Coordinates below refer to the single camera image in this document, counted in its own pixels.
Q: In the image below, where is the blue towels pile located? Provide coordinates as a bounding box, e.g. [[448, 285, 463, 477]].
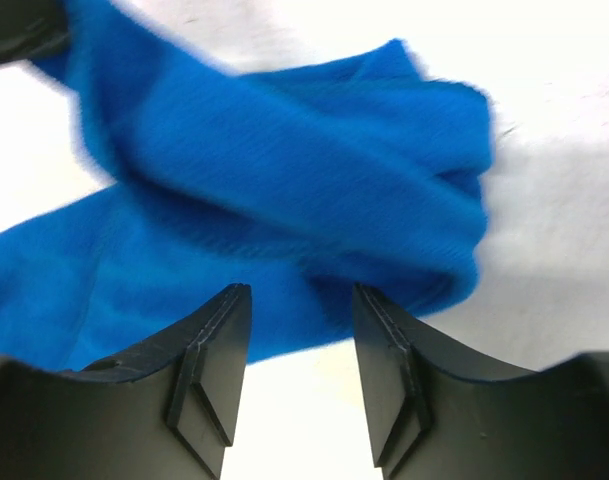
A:
[[0, 1, 492, 370]]

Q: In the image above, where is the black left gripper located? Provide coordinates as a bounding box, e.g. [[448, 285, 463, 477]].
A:
[[0, 0, 71, 65]]

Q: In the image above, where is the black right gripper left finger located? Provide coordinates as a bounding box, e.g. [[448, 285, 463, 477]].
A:
[[0, 284, 252, 479]]

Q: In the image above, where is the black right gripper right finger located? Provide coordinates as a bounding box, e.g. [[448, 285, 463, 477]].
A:
[[353, 285, 609, 479]]

